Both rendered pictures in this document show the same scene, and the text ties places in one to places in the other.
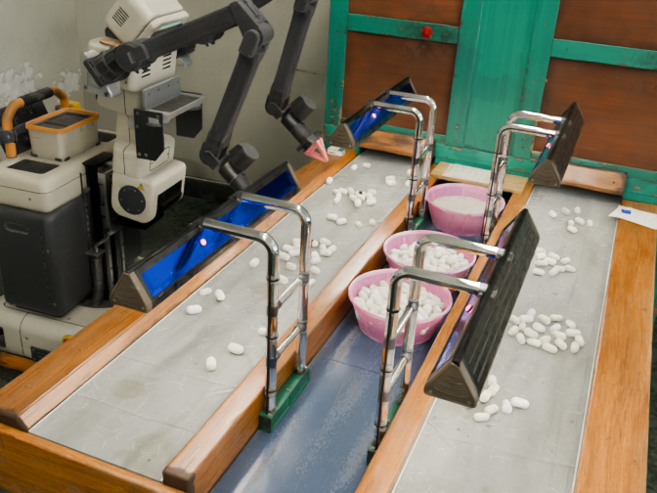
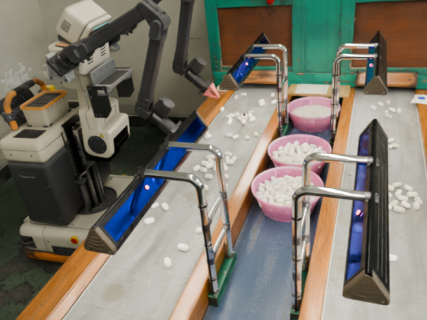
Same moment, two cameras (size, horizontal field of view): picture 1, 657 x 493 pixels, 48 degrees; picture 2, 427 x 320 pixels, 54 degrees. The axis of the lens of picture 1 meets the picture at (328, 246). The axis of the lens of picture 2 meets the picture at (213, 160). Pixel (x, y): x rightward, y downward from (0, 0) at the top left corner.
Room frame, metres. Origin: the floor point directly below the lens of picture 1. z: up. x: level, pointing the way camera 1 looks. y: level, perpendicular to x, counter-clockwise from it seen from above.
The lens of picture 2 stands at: (0.36, 0.04, 1.67)
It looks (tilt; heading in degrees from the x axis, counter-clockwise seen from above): 30 degrees down; 1
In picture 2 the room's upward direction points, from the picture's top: 7 degrees counter-clockwise
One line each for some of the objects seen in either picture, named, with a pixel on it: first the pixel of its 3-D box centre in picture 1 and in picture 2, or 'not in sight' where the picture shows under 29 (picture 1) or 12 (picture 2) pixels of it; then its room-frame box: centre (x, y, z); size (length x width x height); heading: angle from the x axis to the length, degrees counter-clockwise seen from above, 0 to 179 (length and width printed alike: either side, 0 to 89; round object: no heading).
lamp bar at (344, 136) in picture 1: (377, 108); (248, 58); (2.27, -0.13, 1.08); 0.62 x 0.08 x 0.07; 159
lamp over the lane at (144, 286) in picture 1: (220, 222); (157, 167); (1.36, 0.22, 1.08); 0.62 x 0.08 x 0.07; 159
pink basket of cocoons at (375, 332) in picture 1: (398, 309); (286, 195); (1.65, -0.19, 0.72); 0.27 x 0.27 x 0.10
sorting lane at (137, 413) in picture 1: (297, 259); (212, 169); (1.88, 0.09, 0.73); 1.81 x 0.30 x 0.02; 159
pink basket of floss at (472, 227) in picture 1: (462, 210); (312, 115); (2.33, -0.45, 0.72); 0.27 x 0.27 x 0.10
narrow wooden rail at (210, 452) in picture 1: (355, 280); (253, 177); (1.82, -0.08, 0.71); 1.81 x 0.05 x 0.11; 159
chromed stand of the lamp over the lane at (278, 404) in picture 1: (253, 308); (190, 222); (1.33, 0.15, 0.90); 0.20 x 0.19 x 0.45; 159
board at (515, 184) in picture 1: (478, 177); (318, 90); (2.53, -0.53, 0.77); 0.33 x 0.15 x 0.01; 69
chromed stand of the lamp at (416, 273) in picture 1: (438, 359); (332, 242); (1.19, -0.22, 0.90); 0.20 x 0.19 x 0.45; 159
